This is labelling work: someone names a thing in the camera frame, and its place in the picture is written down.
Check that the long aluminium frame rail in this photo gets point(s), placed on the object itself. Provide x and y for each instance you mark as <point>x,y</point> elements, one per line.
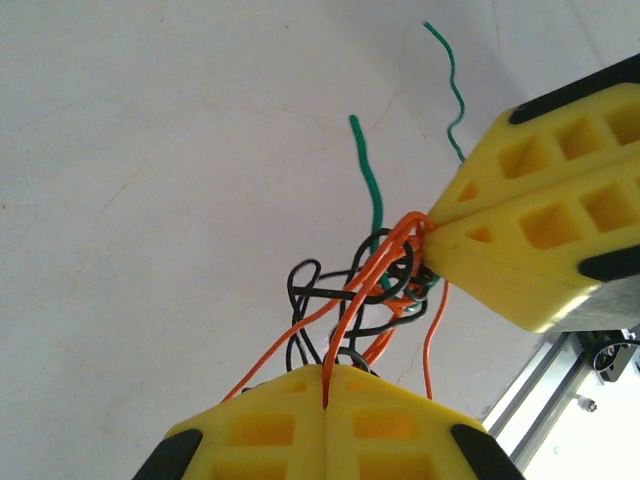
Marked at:
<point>550,400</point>

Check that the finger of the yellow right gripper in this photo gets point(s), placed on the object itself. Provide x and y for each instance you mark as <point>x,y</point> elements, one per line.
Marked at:
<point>510,270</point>
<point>530,180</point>

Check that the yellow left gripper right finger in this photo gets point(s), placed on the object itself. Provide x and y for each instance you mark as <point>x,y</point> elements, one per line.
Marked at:
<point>400,440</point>

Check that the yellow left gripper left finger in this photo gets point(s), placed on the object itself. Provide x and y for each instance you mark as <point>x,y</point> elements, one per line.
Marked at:
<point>260,440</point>

